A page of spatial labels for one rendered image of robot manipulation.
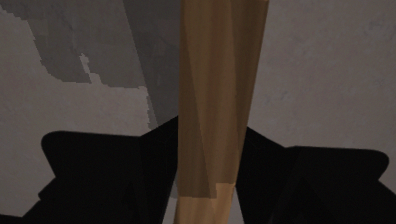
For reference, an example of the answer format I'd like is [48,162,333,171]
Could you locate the brown wooden board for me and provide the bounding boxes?
[177,0,269,224]

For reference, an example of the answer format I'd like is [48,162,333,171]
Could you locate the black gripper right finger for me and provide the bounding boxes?
[235,126,390,224]

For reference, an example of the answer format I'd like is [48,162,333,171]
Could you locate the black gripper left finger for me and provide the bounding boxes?
[41,116,178,224]

